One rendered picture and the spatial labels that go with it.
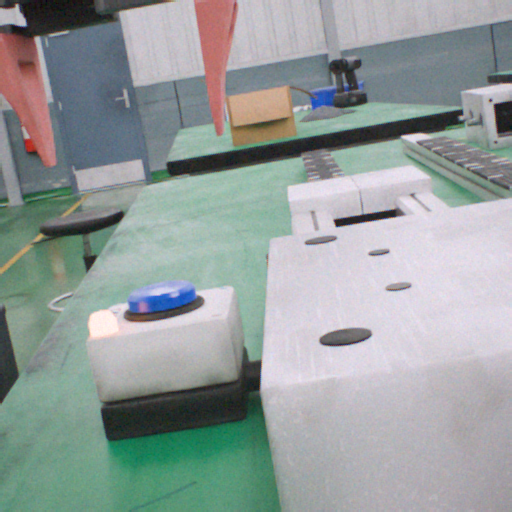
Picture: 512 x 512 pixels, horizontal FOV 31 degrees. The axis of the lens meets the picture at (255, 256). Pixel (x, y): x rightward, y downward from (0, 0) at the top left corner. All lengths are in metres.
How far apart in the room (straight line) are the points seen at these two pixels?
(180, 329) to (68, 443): 0.10
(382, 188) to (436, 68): 11.36
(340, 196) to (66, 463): 0.27
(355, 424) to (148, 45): 11.57
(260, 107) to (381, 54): 9.06
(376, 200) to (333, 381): 0.48
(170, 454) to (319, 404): 0.32
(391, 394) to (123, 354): 0.35
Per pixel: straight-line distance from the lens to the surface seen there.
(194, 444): 0.50
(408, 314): 0.20
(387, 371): 0.17
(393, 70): 11.89
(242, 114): 2.83
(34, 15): 0.55
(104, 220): 3.75
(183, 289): 0.53
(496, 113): 1.63
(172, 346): 0.50
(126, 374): 0.51
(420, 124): 2.80
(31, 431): 0.58
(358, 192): 0.65
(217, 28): 0.49
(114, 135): 11.70
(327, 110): 3.63
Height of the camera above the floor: 0.96
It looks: 10 degrees down
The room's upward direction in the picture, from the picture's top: 10 degrees counter-clockwise
